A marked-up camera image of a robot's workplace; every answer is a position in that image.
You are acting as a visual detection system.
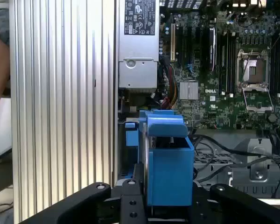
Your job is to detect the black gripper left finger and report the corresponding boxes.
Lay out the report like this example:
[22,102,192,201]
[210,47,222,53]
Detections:
[21,163,147,224]

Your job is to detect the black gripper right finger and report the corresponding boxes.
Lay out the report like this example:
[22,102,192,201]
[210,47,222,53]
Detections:
[191,182,280,224]

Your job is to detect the hard disk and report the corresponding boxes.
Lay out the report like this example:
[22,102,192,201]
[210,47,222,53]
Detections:
[125,109,195,207]

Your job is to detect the grey metal disk bay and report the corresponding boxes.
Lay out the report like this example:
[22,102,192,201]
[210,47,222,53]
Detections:
[193,137,280,199]

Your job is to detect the beige expansion slot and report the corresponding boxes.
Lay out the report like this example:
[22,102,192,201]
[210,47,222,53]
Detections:
[170,22,177,63]

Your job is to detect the black open PC case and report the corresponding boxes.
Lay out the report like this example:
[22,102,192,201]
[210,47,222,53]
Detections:
[116,0,280,201]

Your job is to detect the green motherboard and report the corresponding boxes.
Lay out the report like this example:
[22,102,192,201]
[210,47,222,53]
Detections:
[159,0,280,131]

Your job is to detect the metal socket cover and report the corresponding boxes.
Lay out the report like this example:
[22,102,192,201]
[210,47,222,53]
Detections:
[242,84,275,114]

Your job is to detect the small silver heatsink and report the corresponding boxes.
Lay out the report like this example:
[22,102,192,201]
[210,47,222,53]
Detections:
[179,81,199,101]

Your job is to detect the silver power supply unit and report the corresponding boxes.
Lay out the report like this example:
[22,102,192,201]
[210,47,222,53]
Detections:
[118,0,160,89]

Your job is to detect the CPU socket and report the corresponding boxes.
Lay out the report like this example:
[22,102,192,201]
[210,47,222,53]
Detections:
[237,48,271,85]

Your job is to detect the thin metal locking lever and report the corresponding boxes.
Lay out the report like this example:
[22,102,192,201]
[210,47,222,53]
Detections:
[240,51,254,80]

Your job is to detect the long black wire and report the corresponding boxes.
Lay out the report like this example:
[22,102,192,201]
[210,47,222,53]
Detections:
[190,134,280,194]

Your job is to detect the red yellow wire bundle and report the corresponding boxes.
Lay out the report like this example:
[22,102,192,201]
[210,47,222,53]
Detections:
[160,56,178,110]

